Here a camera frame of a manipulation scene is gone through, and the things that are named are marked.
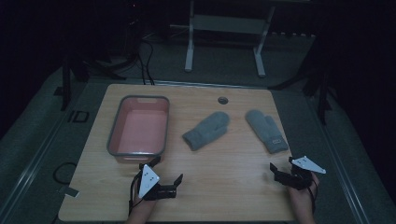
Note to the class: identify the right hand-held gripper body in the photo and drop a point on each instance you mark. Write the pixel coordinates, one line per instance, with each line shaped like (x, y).
(295, 179)

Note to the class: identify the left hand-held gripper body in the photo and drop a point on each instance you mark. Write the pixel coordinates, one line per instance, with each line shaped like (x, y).
(148, 182)

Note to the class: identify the person's right hand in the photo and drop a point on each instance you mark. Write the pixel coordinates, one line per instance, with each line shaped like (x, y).
(302, 199)

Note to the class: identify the person's left hand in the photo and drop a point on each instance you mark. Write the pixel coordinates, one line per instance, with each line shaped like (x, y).
(143, 206)

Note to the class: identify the pink bin with grey rim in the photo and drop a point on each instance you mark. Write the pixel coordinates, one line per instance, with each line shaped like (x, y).
(140, 127)

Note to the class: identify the grey mitten with label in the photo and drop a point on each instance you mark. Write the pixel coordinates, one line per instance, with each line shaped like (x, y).
(266, 130)

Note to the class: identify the plain grey mitten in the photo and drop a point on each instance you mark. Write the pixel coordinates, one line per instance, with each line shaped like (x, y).
(207, 130)

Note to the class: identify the black tripod stand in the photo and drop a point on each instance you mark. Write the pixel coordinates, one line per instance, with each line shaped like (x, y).
(314, 88)
(77, 70)

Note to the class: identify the grey tape piece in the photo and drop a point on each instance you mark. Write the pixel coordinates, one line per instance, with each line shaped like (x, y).
(69, 191)

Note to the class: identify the round grey table grommet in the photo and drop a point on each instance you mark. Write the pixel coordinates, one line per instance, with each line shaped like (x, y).
(223, 100)

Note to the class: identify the white metal desk frame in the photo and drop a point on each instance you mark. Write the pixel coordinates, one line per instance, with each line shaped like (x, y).
(229, 25)

